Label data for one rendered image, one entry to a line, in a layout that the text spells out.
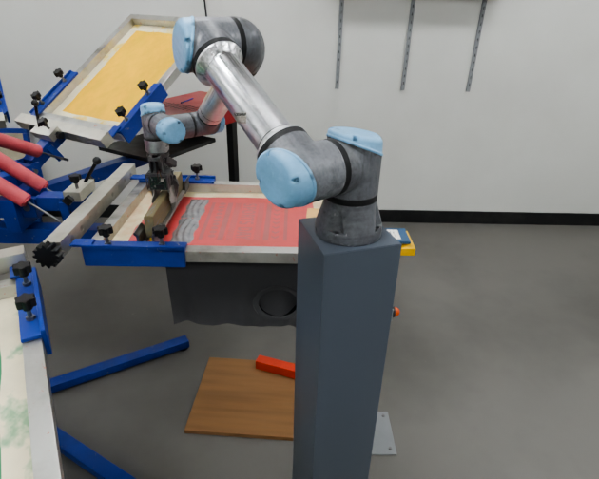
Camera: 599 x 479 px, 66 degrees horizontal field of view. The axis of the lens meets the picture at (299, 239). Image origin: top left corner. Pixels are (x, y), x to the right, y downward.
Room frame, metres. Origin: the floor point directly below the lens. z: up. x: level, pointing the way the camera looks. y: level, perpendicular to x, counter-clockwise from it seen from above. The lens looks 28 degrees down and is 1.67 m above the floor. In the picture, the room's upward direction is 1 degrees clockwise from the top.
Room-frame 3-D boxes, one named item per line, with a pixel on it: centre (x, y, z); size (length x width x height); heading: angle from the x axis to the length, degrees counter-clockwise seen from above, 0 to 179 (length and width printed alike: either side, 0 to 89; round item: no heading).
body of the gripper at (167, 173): (1.45, 0.47, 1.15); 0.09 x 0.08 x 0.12; 1
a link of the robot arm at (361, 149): (0.93, -0.10, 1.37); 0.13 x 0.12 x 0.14; 128
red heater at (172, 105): (2.70, 0.62, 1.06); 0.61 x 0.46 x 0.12; 151
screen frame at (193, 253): (1.48, 0.26, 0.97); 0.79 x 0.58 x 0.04; 91
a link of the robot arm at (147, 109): (1.45, 0.47, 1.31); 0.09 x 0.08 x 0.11; 38
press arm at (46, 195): (1.47, 0.82, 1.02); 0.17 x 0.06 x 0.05; 91
